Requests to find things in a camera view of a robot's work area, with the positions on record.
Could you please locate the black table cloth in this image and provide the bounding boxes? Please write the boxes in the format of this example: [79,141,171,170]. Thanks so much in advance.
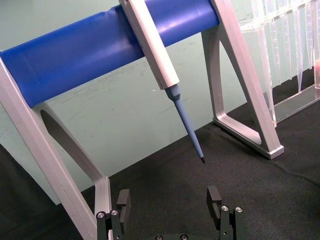
[0,72,320,240]

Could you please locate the clear acrylic rack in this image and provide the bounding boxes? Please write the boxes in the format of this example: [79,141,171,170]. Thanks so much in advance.
[231,0,320,129]

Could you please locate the clear tapered plastic tube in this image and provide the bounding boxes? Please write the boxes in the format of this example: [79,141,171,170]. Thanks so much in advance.
[305,0,315,71]
[293,4,305,94]

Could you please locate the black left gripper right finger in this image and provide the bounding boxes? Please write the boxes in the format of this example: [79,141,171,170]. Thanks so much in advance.
[206,185,248,240]

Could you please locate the plain pale wall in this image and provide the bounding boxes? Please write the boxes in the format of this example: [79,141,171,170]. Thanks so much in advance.
[0,0,320,208]

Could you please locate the white pipette with blue shaft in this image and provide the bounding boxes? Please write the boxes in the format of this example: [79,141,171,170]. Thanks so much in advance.
[118,0,207,165]

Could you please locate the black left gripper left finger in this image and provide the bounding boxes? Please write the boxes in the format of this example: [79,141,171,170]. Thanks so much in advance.
[96,188,132,240]

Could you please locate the grey stand with blue bar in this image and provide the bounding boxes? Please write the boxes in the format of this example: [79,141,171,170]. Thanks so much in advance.
[0,0,285,240]

